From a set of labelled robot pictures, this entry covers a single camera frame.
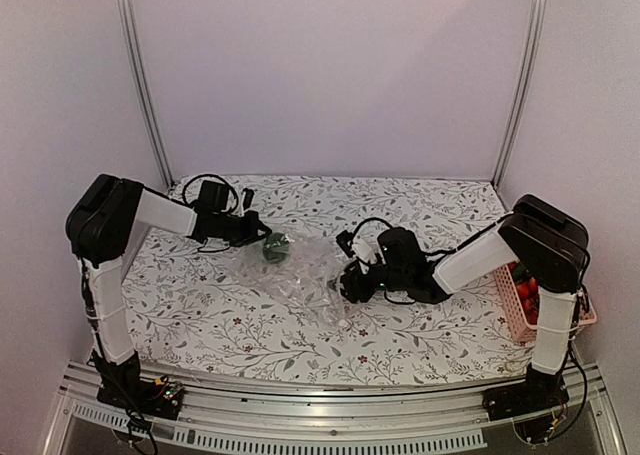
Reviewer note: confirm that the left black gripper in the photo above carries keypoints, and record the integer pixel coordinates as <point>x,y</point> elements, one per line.
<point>252,230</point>

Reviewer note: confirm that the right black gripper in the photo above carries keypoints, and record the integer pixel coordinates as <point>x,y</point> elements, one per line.
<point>354,284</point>

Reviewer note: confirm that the green fake pepper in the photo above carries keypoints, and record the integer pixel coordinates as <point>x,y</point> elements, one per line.
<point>276,248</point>

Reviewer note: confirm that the clear zip top bag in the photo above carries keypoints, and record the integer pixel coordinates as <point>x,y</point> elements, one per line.
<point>300,282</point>

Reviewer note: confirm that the fake lychee bunch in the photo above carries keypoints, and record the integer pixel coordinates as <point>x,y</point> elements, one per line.
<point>528,295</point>

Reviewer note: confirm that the green fake cucumber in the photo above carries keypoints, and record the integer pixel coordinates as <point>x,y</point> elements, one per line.
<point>519,272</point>

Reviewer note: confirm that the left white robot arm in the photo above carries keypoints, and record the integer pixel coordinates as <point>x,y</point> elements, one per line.
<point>99,228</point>

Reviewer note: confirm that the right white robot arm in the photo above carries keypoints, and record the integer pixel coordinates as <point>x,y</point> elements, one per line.
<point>550,244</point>

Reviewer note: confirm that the floral patterned table cloth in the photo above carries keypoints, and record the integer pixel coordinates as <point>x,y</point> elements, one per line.
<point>203,308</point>

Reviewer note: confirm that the pink perforated plastic basket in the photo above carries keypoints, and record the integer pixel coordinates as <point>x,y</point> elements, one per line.
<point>520,330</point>

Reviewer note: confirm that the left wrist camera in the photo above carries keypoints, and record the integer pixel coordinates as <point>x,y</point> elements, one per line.
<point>246,201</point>

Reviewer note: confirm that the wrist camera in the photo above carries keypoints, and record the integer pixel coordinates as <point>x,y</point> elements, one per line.
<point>246,201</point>
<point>355,247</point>

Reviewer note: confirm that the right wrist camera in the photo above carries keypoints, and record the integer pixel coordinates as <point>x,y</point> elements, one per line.
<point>355,247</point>

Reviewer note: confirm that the front aluminium rail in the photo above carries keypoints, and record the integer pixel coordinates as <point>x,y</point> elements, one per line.
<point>232,415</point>

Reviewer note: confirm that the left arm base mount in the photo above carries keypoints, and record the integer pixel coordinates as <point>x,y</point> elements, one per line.
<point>160,398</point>

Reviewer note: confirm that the left aluminium frame post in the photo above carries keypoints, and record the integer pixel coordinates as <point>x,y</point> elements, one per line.
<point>143,91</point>

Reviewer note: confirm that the aluminium frame post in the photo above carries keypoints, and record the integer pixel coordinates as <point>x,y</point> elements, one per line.
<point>526,70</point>
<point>143,91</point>

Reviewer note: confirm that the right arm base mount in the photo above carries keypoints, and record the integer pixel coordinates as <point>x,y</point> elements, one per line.
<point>538,392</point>

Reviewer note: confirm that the right aluminium frame post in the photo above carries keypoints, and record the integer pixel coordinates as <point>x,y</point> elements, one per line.
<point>526,70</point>

